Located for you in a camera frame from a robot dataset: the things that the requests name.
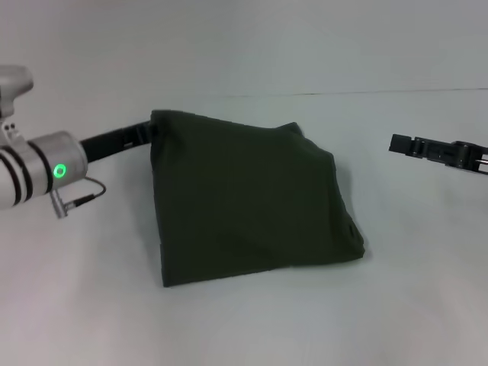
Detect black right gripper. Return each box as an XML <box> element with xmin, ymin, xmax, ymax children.
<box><xmin>387</xmin><ymin>133</ymin><xmax>488</xmax><ymax>176</ymax></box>

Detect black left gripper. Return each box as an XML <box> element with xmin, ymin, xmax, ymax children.
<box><xmin>79</xmin><ymin>118</ymin><xmax>159</xmax><ymax>164</ymax></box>

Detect dark green shirt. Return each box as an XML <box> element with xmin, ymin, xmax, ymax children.
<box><xmin>149</xmin><ymin>109</ymin><xmax>370</xmax><ymax>289</ymax></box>

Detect left gripper cable with plugs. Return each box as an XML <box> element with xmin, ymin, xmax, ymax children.
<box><xmin>49</xmin><ymin>176</ymin><xmax>108</xmax><ymax>220</ymax></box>

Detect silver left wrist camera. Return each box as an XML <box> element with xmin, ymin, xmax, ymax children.
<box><xmin>0</xmin><ymin>65</ymin><xmax>35</xmax><ymax>149</ymax></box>

